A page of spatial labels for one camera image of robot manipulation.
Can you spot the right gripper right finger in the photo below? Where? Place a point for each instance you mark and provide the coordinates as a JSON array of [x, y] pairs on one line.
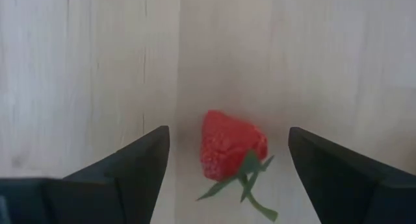
[[331, 172]]

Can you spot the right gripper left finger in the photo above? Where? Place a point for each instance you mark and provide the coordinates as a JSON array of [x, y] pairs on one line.
[[136, 165]]

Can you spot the red strawberry long stem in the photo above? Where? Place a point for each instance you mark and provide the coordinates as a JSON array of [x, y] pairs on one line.
[[224, 146]]

